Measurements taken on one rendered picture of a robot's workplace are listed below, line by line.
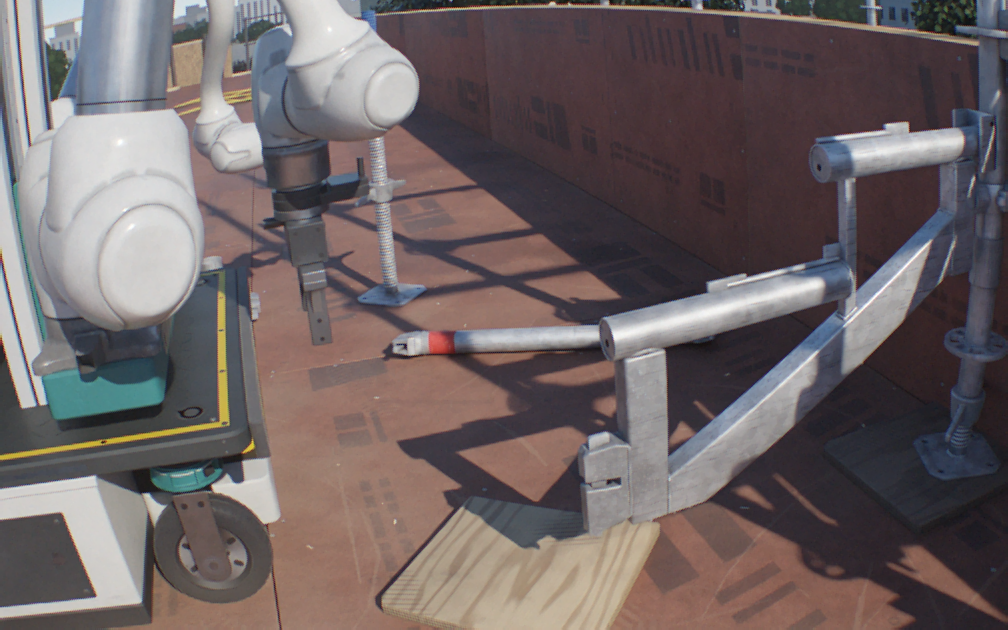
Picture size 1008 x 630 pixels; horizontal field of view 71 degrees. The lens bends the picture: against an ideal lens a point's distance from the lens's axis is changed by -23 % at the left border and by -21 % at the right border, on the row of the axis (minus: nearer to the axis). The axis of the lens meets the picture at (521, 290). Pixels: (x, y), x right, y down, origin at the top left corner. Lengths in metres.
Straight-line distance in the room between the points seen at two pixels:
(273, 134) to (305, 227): 0.12
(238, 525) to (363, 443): 0.52
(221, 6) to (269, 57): 0.83
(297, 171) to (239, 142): 0.87
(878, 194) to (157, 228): 1.35
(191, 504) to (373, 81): 0.58
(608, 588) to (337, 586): 0.38
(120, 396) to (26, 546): 0.27
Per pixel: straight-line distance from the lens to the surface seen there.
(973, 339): 1.37
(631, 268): 2.39
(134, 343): 0.99
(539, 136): 3.69
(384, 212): 2.25
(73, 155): 0.78
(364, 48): 0.92
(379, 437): 1.62
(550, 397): 1.71
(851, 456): 1.46
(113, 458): 1.02
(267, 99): 1.04
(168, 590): 1.31
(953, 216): 1.24
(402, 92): 0.90
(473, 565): 1.22
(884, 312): 1.18
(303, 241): 1.07
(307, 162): 1.07
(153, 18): 0.80
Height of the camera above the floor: 0.76
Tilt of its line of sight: 20 degrees down
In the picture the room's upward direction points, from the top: 4 degrees counter-clockwise
